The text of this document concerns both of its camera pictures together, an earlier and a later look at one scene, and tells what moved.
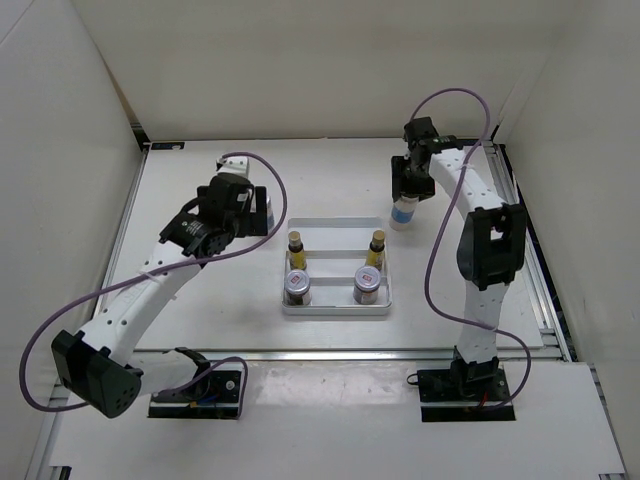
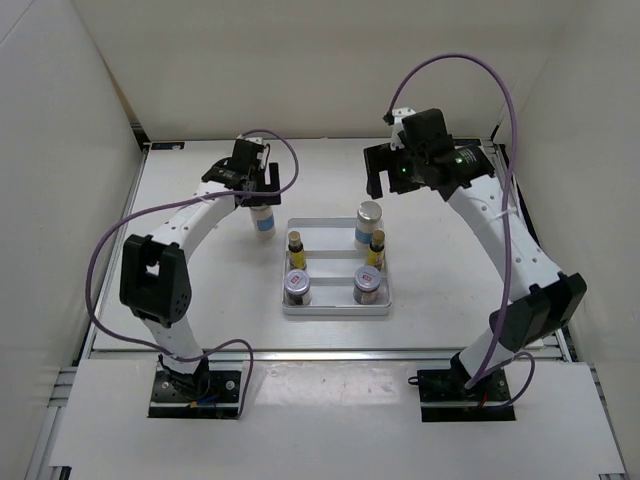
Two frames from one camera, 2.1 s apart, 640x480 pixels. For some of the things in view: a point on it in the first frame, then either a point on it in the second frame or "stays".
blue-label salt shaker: (403, 211) -> (369, 220)
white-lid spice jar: (366, 284) stays
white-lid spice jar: (297, 290) stays
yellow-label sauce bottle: (375, 254) stays
